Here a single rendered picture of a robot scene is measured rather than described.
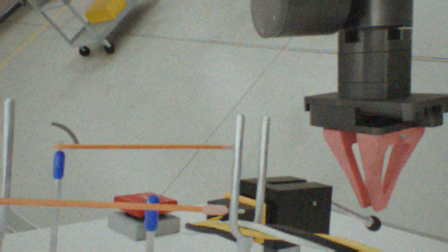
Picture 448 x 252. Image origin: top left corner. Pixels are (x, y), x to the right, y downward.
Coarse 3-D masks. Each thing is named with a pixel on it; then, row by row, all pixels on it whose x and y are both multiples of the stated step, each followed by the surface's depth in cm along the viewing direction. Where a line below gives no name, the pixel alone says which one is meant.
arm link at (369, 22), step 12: (360, 0) 36; (372, 0) 36; (384, 0) 36; (396, 0) 36; (408, 0) 36; (360, 12) 36; (372, 12) 36; (384, 12) 36; (396, 12) 36; (408, 12) 36; (348, 24) 37; (360, 24) 36; (372, 24) 36; (384, 24) 36; (396, 24) 36; (408, 24) 36; (360, 36) 38
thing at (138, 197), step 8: (152, 192) 53; (120, 200) 49; (128, 200) 48; (136, 200) 49; (144, 200) 49; (160, 200) 49; (168, 200) 50; (136, 216) 49; (144, 216) 48; (160, 216) 50
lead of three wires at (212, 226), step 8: (184, 224) 27; (192, 224) 24; (200, 224) 23; (208, 224) 23; (216, 224) 22; (224, 224) 22; (240, 224) 21; (248, 224) 21; (184, 232) 25; (192, 232) 24; (200, 232) 23; (208, 232) 23; (216, 232) 22; (224, 232) 22; (248, 232) 21
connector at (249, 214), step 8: (216, 200) 31; (224, 200) 31; (240, 208) 29; (248, 208) 29; (208, 216) 31; (216, 216) 30; (224, 216) 30; (240, 216) 29; (248, 216) 29; (232, 240) 29
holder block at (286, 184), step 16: (288, 176) 36; (240, 192) 33; (272, 192) 31; (288, 192) 31; (304, 192) 32; (320, 192) 33; (272, 208) 31; (288, 208) 31; (304, 208) 32; (320, 208) 33; (288, 224) 31; (304, 224) 32; (320, 224) 33; (272, 240) 31
